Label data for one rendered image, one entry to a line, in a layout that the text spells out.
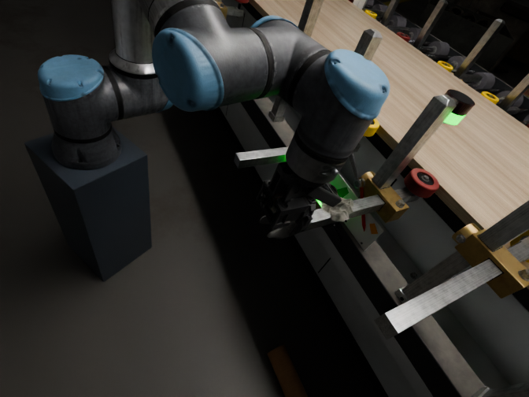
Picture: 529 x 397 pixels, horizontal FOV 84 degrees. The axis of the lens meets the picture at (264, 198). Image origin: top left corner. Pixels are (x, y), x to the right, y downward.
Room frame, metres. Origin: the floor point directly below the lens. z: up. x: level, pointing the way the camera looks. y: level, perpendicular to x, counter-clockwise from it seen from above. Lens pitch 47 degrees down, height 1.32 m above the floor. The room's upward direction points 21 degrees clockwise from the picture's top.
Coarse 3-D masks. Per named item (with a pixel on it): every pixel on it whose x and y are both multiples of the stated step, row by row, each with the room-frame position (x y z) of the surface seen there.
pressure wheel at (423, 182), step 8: (416, 168) 0.71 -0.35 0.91; (408, 176) 0.67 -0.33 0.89; (416, 176) 0.67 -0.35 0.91; (424, 176) 0.67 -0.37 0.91; (432, 176) 0.69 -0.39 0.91; (408, 184) 0.66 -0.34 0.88; (416, 184) 0.64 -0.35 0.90; (424, 184) 0.65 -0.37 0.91; (432, 184) 0.66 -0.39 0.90; (416, 192) 0.64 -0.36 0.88; (424, 192) 0.64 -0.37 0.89; (432, 192) 0.64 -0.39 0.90
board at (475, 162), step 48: (288, 0) 1.80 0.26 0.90; (336, 0) 2.19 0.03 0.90; (336, 48) 1.38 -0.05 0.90; (384, 48) 1.63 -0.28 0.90; (432, 96) 1.26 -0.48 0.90; (480, 96) 1.48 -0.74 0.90; (432, 144) 0.88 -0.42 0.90; (480, 144) 1.01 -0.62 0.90; (528, 144) 1.16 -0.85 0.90; (480, 192) 0.72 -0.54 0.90; (528, 192) 0.82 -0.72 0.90; (528, 288) 0.47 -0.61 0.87
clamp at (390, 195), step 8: (368, 176) 0.65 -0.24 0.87; (368, 184) 0.63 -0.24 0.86; (368, 192) 0.62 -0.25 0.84; (376, 192) 0.60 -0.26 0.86; (384, 192) 0.60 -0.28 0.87; (392, 192) 0.62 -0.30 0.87; (384, 200) 0.58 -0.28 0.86; (392, 200) 0.58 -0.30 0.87; (384, 208) 0.57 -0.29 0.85; (392, 208) 0.56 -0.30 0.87; (400, 208) 0.57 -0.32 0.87; (408, 208) 0.58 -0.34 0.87; (384, 216) 0.56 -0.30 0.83; (392, 216) 0.55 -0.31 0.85; (400, 216) 0.58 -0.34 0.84
